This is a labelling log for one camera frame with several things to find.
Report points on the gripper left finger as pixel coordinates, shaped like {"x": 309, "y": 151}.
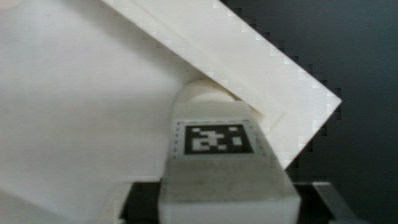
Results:
{"x": 110, "y": 216}

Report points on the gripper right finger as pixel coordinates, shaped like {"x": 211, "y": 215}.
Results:
{"x": 344, "y": 215}

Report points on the white table leg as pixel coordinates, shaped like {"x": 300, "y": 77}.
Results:
{"x": 225, "y": 184}

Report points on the white square tabletop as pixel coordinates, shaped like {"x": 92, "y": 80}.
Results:
{"x": 101, "y": 56}

